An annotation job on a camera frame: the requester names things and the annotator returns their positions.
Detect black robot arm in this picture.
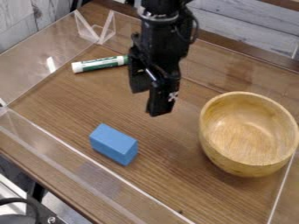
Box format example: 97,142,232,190
128,0,196,116

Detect blue foam block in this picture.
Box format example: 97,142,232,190
88,123,137,166

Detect clear acrylic tray wall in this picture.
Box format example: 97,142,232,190
0,107,195,224

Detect green white marker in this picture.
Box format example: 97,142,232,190
71,55,128,74

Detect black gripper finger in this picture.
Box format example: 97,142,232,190
128,56,151,94
145,78,180,116

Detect brown wooden bowl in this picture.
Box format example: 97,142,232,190
199,91,299,178

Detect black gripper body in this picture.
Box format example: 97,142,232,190
128,11,195,81

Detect clear acrylic triangular bracket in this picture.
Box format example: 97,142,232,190
73,10,116,46

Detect black cable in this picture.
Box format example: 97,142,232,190
0,198,41,224

